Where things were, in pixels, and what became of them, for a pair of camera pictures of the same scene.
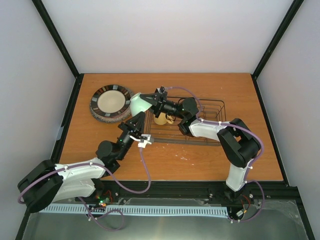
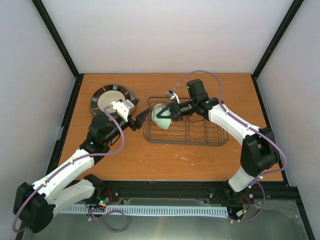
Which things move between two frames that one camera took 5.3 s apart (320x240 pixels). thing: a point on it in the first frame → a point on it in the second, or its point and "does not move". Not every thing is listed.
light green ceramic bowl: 138,104 → 163,123
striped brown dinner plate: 111,101 does not move
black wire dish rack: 168,134 does not move
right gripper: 158,102 → 175,113
